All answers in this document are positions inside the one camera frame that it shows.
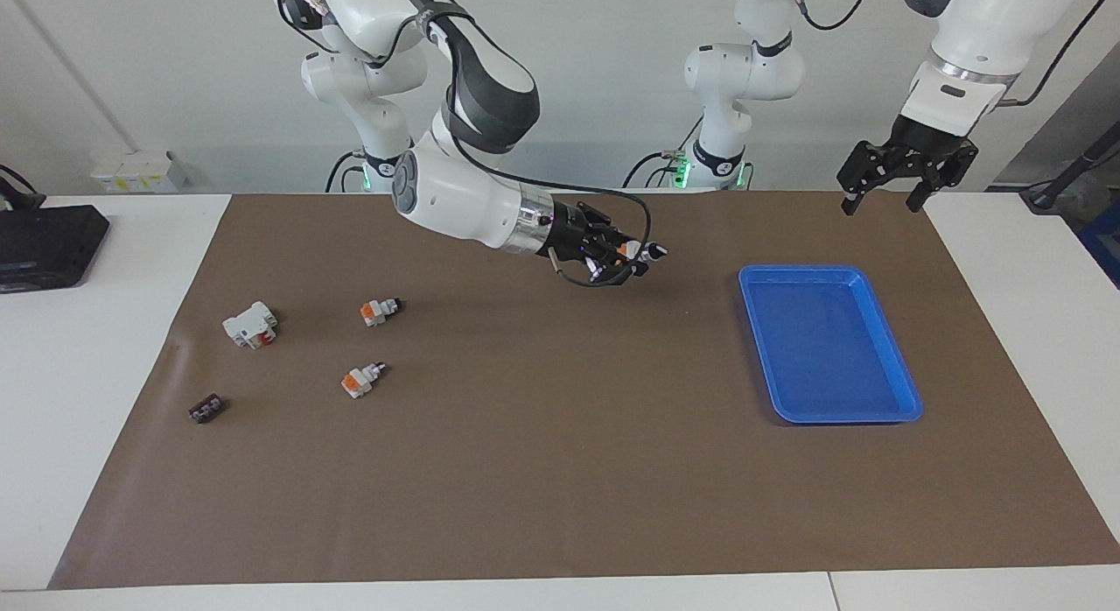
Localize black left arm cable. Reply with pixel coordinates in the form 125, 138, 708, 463
792, 0, 1112, 109

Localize blue plastic tray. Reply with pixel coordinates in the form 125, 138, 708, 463
738, 264, 925, 425

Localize black left base cables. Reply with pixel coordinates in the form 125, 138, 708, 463
623, 116, 755, 192

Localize white power strip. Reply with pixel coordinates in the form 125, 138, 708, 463
90, 151, 189, 194

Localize black stand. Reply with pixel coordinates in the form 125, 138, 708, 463
1019, 119, 1120, 214

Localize black base cables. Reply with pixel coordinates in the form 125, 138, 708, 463
623, 116, 755, 192
325, 147, 399, 193

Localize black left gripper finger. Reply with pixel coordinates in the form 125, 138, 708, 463
836, 140, 904, 216
905, 138, 980, 214

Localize blue crate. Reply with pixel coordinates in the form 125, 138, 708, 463
1078, 221, 1120, 290

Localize black right base cables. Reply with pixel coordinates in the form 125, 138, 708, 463
325, 147, 399, 193

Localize white circuit breaker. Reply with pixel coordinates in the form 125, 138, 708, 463
222, 301, 279, 350

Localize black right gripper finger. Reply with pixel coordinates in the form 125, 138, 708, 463
577, 202, 647, 255
584, 248, 653, 287

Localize brown table mat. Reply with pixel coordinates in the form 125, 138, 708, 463
48, 191, 1120, 590

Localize black device cable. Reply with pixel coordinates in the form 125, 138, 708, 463
0, 165, 45, 211

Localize black box device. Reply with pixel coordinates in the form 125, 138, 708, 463
0, 205, 111, 293

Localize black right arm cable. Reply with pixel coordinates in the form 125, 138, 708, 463
278, 0, 655, 288

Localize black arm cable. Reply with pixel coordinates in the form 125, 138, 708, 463
278, 0, 655, 288
792, 0, 1112, 109

